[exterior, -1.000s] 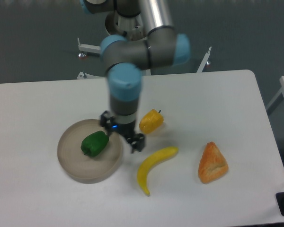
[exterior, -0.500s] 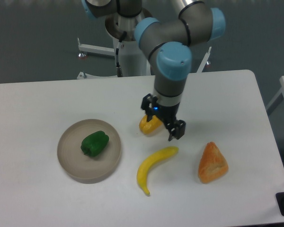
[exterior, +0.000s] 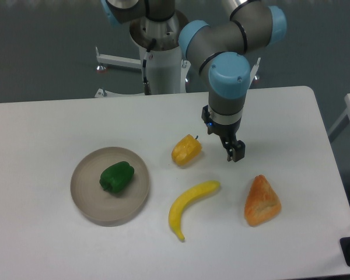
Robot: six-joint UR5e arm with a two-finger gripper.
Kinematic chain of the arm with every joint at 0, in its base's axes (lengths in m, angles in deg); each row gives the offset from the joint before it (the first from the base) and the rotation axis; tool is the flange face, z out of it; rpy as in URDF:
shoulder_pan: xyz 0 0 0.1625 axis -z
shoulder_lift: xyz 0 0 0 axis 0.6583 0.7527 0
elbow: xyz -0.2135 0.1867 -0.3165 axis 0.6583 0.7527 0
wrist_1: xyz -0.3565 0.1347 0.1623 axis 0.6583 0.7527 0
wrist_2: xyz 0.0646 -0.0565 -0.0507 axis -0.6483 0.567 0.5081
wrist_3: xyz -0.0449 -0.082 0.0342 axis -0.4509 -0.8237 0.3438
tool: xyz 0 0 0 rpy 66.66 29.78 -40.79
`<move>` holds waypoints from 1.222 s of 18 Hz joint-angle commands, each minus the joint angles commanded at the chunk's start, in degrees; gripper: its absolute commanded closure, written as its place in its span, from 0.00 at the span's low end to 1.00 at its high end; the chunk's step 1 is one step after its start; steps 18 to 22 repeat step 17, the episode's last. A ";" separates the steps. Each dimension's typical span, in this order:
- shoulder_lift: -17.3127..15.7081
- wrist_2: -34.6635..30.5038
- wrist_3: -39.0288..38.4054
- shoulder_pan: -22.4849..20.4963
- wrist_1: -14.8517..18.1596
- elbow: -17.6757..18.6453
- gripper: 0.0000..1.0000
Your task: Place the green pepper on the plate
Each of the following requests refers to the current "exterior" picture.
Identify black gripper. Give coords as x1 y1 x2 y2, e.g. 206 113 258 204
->
201 105 246 162

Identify green toy bell pepper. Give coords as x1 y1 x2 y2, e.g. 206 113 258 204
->
99 161 135 194

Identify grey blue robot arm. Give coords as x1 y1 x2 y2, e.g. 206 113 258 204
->
101 1 287 162

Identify yellow toy bell pepper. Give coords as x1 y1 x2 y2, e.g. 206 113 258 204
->
171 134 202 166

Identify beige round plate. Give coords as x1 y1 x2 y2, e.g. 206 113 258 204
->
70 147 150 226

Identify orange toy pastry triangle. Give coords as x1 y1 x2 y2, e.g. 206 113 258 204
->
244 175 282 227

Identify yellow toy banana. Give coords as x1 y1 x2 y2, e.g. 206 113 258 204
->
168 180 221 242

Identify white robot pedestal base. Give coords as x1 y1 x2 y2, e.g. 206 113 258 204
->
93 11 263 99

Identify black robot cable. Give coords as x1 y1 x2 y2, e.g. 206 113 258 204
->
142 38 157 96

